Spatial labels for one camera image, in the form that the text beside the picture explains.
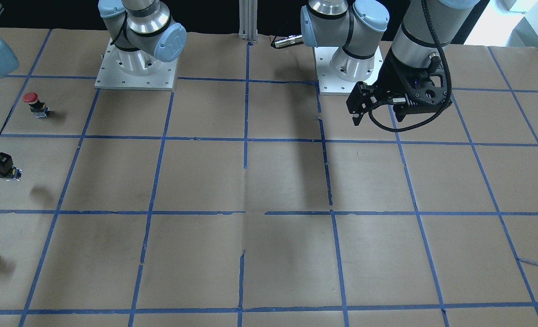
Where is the black Robotiq gripper body left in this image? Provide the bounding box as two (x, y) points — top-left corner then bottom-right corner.
(346, 51), (452, 122)

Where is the yellow push button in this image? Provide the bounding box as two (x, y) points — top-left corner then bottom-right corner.
(0, 166), (22, 181)

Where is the red push button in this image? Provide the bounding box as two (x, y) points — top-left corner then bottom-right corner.
(22, 92), (49, 119)

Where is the brown paper table cover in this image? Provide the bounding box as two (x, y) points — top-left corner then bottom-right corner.
(0, 28), (538, 327)

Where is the aluminium frame post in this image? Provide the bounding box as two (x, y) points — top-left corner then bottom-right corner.
(238, 0), (258, 43)

